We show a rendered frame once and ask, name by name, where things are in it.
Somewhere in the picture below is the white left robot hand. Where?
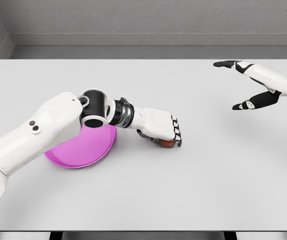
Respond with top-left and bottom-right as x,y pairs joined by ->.
136,107 -> 183,148

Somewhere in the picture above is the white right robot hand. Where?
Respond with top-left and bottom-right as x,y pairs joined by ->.
213,59 -> 287,111

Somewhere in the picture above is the red apple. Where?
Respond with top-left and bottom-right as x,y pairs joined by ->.
157,138 -> 176,149

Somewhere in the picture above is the pink plate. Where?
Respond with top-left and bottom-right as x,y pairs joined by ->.
44,124 -> 118,170

